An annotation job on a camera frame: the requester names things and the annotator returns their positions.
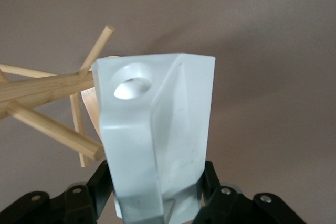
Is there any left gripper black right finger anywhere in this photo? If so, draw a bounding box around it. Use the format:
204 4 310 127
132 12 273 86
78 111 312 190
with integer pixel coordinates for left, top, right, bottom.
193 160 311 224

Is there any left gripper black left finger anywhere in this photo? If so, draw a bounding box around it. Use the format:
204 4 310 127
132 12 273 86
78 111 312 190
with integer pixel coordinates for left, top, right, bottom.
0 160 117 224

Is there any brown table cover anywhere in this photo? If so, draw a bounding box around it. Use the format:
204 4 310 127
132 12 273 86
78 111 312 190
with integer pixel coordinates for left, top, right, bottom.
0 0 336 224

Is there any wooden cup rack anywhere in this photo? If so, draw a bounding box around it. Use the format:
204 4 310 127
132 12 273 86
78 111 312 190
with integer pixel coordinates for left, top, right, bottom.
0 25 124 168

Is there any white faceted cup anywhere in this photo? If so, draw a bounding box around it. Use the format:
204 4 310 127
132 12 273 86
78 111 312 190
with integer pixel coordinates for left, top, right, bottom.
91 52 217 224

